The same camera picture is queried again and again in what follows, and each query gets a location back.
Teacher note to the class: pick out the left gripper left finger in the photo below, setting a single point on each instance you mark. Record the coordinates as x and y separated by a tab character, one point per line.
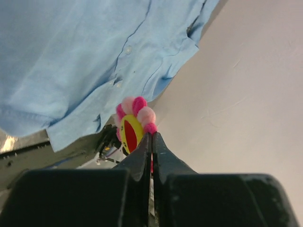
116	197

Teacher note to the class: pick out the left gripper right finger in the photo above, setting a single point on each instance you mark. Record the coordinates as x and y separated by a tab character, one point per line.
185	198

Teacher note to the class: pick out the pink flower smiley brooch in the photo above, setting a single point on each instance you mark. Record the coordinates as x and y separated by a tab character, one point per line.
133	119

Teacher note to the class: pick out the light blue button shirt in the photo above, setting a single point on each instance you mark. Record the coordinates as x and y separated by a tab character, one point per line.
66	64

